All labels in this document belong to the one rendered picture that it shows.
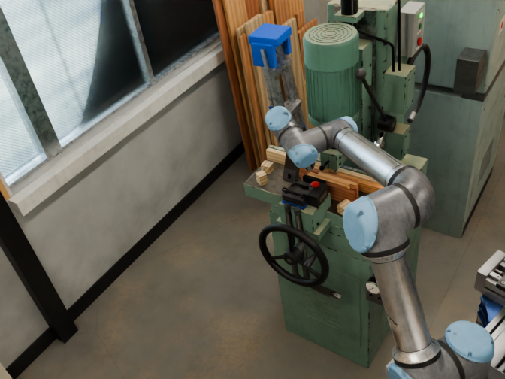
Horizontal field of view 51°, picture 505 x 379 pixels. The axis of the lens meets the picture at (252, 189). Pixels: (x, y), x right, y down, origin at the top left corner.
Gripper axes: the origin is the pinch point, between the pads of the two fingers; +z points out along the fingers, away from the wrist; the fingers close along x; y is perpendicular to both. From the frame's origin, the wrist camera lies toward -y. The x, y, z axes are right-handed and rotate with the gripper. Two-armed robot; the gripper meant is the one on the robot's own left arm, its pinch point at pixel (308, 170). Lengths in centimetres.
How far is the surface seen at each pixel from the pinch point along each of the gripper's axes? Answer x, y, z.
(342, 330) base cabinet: -11, -43, 76
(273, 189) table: 18.5, -6.4, 17.3
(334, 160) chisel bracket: -3.1, 9.0, 9.4
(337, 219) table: -9.7, -9.2, 17.9
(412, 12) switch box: -17, 59, -12
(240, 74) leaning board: 108, 71, 83
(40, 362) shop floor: 119, -119, 56
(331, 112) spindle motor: -4.3, 17.9, -11.0
